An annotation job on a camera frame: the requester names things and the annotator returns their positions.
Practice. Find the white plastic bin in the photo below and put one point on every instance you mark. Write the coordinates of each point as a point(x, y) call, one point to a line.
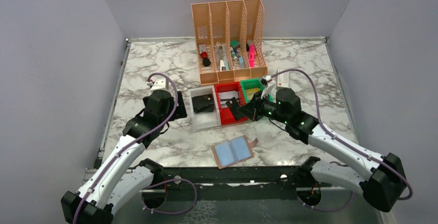
point(204, 120)

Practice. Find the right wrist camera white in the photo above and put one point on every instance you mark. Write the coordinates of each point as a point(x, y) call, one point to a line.
point(268, 84)

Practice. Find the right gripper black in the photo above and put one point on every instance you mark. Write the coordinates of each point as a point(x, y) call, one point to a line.
point(252, 110)

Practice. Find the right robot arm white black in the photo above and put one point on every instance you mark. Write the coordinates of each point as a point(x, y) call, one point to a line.
point(380, 179)

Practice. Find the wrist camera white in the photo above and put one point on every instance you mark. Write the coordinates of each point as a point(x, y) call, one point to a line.
point(268, 84)
point(160, 84)

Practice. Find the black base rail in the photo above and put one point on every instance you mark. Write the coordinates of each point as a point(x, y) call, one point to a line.
point(231, 183)

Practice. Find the pink highlighter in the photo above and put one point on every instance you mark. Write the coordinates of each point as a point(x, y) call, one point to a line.
point(251, 54)

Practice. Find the brown leather card holder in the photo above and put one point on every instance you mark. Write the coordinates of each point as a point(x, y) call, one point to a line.
point(234, 151)

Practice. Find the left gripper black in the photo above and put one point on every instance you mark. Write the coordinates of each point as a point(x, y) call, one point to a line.
point(179, 112)

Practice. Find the red black small object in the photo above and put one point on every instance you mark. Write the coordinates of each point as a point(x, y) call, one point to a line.
point(206, 62)

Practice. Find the peach desk file organizer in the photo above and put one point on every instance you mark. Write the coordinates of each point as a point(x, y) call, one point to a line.
point(215, 25)

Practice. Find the gold card stack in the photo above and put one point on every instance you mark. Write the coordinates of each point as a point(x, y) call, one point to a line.
point(249, 93)

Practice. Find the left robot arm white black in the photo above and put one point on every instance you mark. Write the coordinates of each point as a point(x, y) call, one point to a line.
point(98, 200)

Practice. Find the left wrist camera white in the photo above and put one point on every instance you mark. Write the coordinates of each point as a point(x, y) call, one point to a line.
point(160, 84)

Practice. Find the green plastic bin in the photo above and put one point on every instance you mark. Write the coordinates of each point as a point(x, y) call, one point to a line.
point(251, 83)

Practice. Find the blue white marker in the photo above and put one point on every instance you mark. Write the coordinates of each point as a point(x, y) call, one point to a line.
point(241, 62)

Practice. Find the black card stack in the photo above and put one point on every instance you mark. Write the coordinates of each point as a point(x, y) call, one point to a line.
point(203, 103)

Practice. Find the teal capped marker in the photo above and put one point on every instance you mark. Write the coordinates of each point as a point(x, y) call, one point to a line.
point(234, 44)

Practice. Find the white card stack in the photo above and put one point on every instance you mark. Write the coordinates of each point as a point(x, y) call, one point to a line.
point(226, 96)

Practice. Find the white red small box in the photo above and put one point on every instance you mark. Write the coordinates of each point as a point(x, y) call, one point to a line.
point(282, 80)

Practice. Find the red plastic bin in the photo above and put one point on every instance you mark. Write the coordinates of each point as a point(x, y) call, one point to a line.
point(225, 114)

